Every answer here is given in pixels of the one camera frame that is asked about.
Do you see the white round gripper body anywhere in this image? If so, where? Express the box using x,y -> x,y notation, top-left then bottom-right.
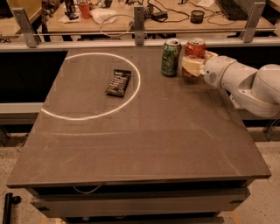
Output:
204,56 -> 236,88

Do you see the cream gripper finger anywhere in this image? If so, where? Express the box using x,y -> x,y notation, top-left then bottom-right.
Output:
204,51 -> 218,60
182,56 -> 205,77

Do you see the red coke can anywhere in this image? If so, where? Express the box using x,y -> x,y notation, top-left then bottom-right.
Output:
181,38 -> 207,79

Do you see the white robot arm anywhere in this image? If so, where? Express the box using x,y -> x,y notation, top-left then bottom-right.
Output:
182,51 -> 280,118

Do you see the green soda can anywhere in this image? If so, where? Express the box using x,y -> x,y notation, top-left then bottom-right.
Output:
161,38 -> 181,77

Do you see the black keyboard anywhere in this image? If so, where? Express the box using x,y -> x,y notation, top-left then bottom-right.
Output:
214,0 -> 248,21

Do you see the black power adapter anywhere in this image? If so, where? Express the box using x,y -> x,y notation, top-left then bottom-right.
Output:
151,11 -> 168,21

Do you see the black snack bar wrapper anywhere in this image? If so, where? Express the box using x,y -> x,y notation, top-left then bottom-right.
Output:
105,69 -> 131,97

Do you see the white plastic bag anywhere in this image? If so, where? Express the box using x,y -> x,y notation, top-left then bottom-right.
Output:
90,8 -> 116,24

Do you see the red cup on desk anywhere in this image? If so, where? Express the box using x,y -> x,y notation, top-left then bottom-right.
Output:
79,3 -> 91,19

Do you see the grey drawer front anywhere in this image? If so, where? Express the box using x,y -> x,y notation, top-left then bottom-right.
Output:
31,188 -> 249,218

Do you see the black floor stand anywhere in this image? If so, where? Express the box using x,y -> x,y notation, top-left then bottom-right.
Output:
2,192 -> 21,224

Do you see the right metal rail bracket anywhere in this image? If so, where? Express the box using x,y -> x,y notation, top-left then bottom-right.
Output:
240,2 -> 266,43

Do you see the metal rail bracket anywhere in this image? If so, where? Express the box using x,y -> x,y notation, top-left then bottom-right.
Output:
134,5 -> 144,46
12,8 -> 39,48
240,2 -> 266,43

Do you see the middle metal rail bracket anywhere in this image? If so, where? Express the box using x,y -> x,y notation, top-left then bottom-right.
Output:
134,5 -> 144,46

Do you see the white looped desk cable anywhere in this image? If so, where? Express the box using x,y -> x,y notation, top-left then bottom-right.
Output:
99,13 -> 136,38

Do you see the white cable under table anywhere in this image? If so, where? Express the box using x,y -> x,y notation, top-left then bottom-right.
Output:
72,184 -> 103,195

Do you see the left metal rail bracket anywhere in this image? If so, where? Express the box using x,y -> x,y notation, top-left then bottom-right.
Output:
12,8 -> 39,48

